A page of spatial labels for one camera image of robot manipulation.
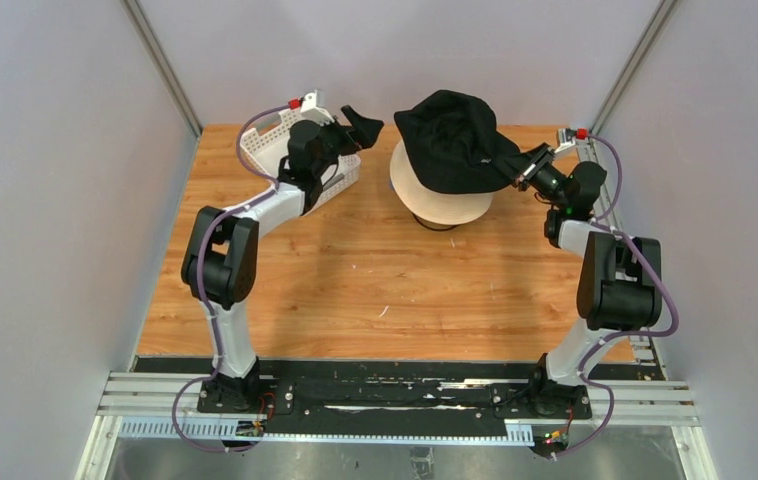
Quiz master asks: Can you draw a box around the white perforated plastic basket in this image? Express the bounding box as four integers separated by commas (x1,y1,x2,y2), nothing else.
240,109,361,213

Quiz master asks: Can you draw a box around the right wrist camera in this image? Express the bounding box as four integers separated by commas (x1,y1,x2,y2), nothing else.
553,128,589,158

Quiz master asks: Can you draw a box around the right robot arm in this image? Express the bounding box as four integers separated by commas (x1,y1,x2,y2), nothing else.
496,144,661,417

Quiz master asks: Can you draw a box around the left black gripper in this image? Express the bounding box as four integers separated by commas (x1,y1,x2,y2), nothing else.
310,107,382,179

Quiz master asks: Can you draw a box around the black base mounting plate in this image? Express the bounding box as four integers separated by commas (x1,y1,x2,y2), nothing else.
106,358,663,450

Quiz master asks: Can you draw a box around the black wire hat stand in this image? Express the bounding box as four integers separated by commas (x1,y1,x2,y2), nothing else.
412,214,458,232

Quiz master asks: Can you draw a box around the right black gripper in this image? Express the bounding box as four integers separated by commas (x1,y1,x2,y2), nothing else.
486,143,569,209

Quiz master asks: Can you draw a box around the beige bucket hat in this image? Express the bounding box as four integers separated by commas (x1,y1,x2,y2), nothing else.
389,140,495,226

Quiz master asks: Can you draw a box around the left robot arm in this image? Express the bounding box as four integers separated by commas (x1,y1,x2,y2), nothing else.
181,100,384,413

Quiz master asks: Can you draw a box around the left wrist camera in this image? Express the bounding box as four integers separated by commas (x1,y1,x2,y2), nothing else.
287,89,336,126

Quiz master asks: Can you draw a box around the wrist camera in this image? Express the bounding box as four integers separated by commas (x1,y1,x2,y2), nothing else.
553,128,589,158
287,89,336,126

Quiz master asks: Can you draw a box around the black hat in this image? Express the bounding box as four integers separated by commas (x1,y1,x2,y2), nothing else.
393,89,524,195

